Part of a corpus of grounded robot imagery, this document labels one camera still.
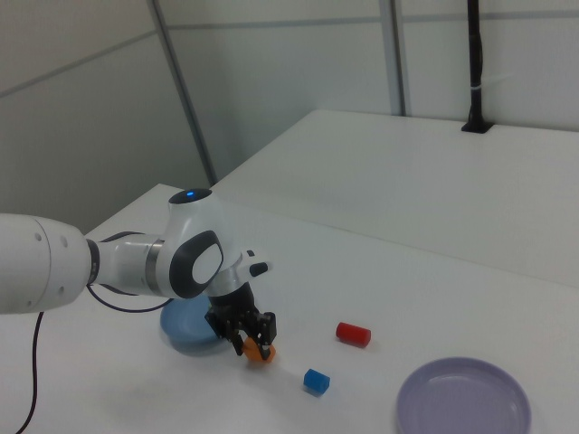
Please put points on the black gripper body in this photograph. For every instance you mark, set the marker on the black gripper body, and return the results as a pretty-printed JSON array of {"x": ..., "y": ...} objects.
[{"x": 235, "y": 305}]

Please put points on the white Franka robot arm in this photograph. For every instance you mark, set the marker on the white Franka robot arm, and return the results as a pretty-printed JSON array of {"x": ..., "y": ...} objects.
[{"x": 40, "y": 262}]

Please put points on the purple plate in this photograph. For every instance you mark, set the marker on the purple plate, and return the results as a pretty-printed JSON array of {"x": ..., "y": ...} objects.
[{"x": 461, "y": 398}]

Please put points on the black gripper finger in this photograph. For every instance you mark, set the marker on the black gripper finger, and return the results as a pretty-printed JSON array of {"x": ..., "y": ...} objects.
[
  {"x": 264, "y": 330},
  {"x": 236, "y": 343}
]

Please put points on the blue block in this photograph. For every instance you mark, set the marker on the blue block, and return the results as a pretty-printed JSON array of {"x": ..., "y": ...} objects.
[{"x": 316, "y": 382}]

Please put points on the orange block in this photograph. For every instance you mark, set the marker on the orange block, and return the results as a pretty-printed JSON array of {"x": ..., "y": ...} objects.
[{"x": 259, "y": 355}]

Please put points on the blue plate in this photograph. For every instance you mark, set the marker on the blue plate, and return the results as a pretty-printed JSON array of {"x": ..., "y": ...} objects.
[{"x": 181, "y": 325}]

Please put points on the red cylinder block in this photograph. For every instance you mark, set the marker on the red cylinder block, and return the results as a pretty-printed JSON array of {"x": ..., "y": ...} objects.
[{"x": 353, "y": 334}]

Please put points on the black clamped pole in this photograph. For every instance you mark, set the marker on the black clamped pole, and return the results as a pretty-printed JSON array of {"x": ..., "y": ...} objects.
[{"x": 475, "y": 54}]

